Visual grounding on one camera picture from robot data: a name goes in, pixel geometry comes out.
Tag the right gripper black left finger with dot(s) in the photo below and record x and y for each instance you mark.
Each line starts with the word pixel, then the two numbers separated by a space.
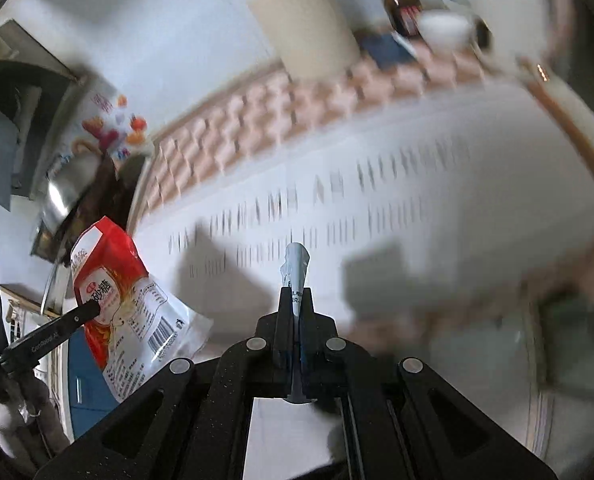
pixel 189 421

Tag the colourful fruit wall sticker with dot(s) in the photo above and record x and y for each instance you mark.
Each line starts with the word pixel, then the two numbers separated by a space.
pixel 102 121

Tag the dark blue small box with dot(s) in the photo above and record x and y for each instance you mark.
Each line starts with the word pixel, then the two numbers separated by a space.
pixel 386 51

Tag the stainless steel pot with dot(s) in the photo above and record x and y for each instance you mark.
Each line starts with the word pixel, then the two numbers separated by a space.
pixel 65 189

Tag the grey white wrapper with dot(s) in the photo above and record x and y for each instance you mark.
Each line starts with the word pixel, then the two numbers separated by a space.
pixel 294 272

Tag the checkered pink brown mat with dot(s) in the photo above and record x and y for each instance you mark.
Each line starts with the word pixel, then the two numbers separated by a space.
pixel 453 162

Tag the white ceramic bowl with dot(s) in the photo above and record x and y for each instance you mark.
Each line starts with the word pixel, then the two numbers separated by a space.
pixel 444 31

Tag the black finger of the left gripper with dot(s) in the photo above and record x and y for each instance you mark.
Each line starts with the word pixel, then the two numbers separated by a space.
pixel 28 350

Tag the red and white sugar bag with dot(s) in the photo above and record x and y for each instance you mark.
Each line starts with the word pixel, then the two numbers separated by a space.
pixel 140 326

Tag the dark glass sauce bottle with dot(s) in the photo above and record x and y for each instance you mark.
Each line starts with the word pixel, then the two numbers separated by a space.
pixel 403 16

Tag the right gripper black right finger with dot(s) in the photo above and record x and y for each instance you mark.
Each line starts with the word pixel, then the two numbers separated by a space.
pixel 400 419

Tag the cream utensil holder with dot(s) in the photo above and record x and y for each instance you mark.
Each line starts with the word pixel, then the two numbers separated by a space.
pixel 311 37

